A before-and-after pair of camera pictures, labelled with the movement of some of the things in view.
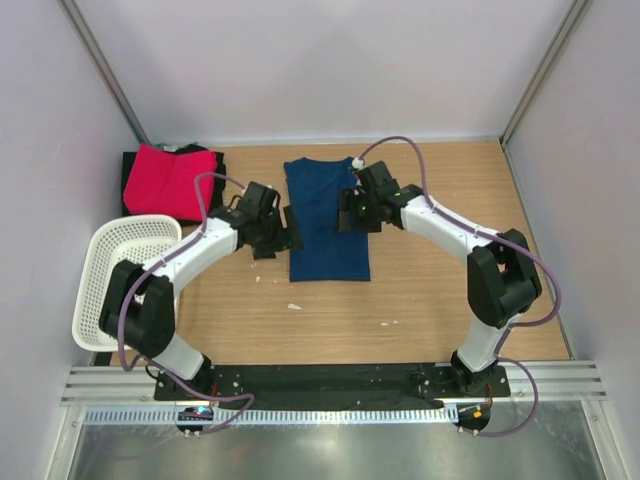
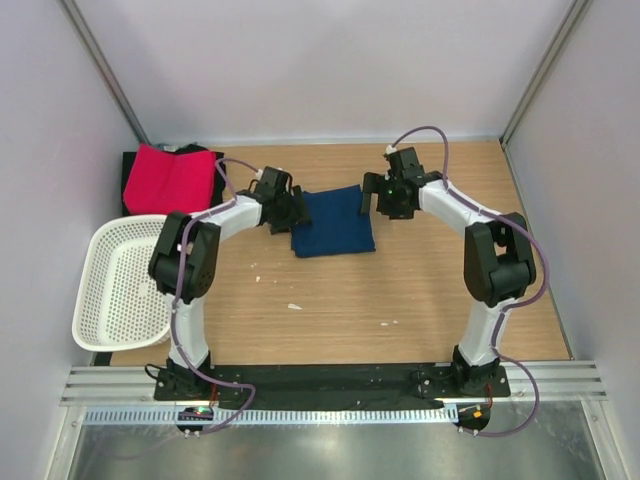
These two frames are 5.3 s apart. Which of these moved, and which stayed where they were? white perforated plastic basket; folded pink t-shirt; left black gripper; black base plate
Moved: left black gripper
Stayed: white perforated plastic basket; folded pink t-shirt; black base plate
